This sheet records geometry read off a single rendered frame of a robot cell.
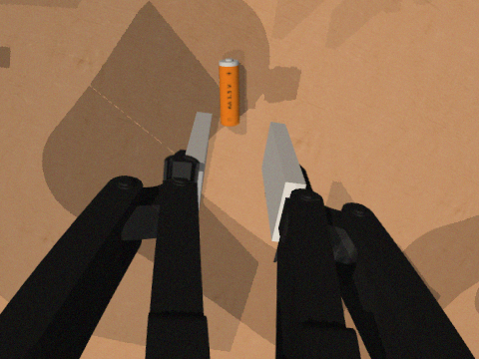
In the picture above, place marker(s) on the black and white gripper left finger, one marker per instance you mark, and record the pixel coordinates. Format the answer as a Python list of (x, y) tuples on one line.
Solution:
[(55, 312)]

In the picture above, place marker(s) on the orange aa battery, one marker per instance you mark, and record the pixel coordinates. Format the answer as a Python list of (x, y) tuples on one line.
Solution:
[(229, 92)]

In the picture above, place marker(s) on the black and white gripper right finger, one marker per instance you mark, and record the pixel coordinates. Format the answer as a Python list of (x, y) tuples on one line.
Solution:
[(394, 312)]

